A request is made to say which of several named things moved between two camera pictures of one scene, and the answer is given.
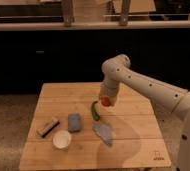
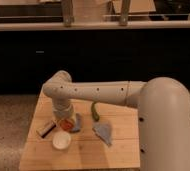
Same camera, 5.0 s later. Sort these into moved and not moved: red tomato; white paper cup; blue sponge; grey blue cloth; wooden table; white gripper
Moved: white gripper; red tomato
Not moved: blue sponge; white paper cup; wooden table; grey blue cloth
